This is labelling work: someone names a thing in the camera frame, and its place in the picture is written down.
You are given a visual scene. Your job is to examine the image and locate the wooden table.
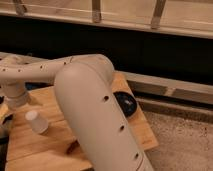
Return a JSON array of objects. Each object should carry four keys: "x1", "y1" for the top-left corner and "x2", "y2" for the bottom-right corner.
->
[{"x1": 4, "y1": 72, "x2": 160, "y2": 171}]

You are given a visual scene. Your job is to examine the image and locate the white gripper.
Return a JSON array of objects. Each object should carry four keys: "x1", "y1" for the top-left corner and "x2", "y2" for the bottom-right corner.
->
[{"x1": 0, "y1": 84, "x2": 42, "y2": 122}]

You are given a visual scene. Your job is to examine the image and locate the dark blue bowl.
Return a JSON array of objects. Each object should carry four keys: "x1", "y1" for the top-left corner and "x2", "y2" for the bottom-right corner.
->
[{"x1": 114, "y1": 91, "x2": 137, "y2": 117}]

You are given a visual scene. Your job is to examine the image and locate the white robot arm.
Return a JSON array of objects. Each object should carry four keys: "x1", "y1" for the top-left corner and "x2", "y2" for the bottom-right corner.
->
[{"x1": 0, "y1": 54, "x2": 154, "y2": 171}]

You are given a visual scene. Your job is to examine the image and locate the brown sausage-shaped object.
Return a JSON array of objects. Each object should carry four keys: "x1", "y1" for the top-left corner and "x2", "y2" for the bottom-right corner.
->
[{"x1": 66, "y1": 140, "x2": 79, "y2": 155}]

